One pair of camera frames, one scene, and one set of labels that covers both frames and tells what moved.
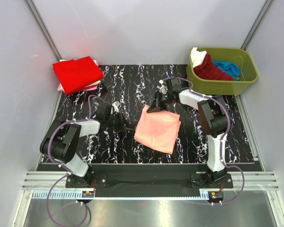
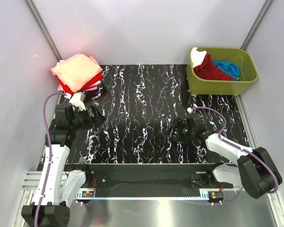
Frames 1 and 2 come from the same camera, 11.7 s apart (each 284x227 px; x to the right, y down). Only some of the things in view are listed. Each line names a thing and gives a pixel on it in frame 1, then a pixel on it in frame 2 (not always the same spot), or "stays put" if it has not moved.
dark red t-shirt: (208, 70) stays put
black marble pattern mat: (133, 87) stays put
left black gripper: (124, 125) → (98, 118)
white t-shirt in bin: (197, 57) stays put
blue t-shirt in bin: (229, 68) stays put
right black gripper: (154, 107) → (177, 124)
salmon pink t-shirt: (158, 129) → (73, 71)
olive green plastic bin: (244, 58) stays put
